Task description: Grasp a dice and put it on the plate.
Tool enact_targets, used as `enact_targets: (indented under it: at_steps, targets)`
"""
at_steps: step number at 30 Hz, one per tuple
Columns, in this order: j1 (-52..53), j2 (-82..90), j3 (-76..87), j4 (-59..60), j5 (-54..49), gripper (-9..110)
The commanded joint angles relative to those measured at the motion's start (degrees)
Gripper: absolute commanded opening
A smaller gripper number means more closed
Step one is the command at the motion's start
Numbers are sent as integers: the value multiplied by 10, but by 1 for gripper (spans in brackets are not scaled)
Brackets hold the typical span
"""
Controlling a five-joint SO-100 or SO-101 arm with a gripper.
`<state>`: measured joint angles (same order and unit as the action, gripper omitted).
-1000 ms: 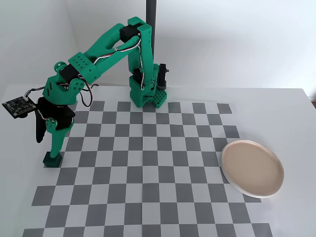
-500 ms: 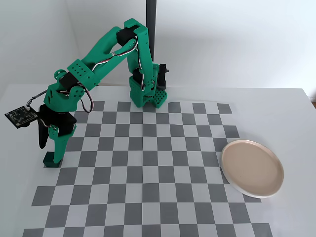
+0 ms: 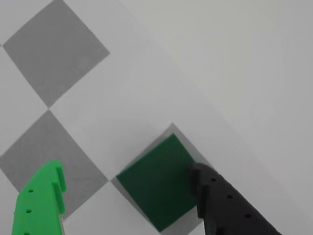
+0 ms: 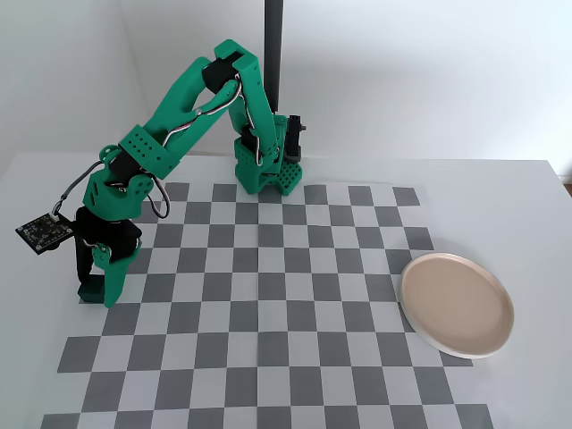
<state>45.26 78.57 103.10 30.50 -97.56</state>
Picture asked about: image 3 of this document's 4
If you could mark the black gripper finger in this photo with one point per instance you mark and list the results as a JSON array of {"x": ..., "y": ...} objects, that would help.
[{"x": 225, "y": 205}]

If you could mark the grey white checkerboard mat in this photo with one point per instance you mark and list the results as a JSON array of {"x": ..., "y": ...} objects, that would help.
[{"x": 56, "y": 54}]

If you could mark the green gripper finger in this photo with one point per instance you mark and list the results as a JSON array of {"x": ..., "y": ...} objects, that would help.
[{"x": 39, "y": 203}]

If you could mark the dark green cube dice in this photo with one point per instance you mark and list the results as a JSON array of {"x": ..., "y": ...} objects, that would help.
[{"x": 159, "y": 181}]

